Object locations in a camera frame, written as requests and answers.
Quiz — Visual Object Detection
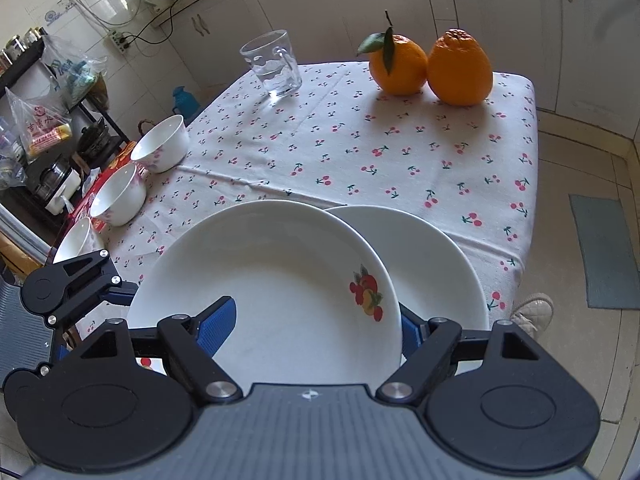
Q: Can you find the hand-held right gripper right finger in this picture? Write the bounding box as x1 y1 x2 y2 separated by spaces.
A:
375 304 557 407

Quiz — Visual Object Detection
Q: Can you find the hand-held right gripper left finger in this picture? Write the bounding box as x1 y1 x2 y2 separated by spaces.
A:
55 296 245 407

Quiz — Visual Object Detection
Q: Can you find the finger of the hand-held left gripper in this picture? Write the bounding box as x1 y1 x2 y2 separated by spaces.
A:
46 248 139 326
37 330 71 376

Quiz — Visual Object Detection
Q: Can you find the white plate with fruit print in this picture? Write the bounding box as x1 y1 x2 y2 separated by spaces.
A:
126 199 404 387
324 204 490 375

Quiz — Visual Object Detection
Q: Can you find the white bowl with pink flowers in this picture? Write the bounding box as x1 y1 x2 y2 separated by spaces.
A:
90 162 148 227
130 114 191 174
52 217 106 264

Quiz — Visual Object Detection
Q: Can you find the white quilted shoe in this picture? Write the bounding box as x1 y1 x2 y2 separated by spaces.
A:
510 292 556 342

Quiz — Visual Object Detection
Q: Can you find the glass pot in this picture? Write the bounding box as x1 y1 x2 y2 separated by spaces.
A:
32 155 81 201

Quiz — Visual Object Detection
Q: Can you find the red printed box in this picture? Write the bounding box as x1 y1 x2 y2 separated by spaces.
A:
65 141 138 233

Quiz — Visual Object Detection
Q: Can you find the black teapot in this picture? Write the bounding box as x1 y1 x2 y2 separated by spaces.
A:
75 117 111 161

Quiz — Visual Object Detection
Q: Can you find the plastic bag with red print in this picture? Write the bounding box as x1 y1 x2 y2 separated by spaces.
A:
5 87 73 163

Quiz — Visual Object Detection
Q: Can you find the cherry print tablecloth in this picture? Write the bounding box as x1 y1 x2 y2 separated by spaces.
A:
52 60 540 376

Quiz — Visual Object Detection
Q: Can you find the blue thermos jug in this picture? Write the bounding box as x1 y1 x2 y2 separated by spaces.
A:
172 85 202 122

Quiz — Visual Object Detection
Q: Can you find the grey floor mat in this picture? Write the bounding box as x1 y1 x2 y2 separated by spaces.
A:
569 194 640 309

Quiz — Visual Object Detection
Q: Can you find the plastic bag with blue print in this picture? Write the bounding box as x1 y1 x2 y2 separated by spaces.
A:
40 27 108 111

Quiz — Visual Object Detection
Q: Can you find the black metal storage rack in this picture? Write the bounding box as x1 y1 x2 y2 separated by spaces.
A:
0 25 131 221

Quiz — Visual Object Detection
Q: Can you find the clear glass mug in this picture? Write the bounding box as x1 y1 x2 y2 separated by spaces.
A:
239 30 303 98

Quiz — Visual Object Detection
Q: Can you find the orange with green leaf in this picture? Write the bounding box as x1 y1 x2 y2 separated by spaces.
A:
356 10 429 96

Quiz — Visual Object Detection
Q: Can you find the bumpy orange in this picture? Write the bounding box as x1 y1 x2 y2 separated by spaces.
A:
426 28 493 107

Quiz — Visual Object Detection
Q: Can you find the black power cable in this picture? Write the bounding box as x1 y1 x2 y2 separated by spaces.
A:
122 0 176 46

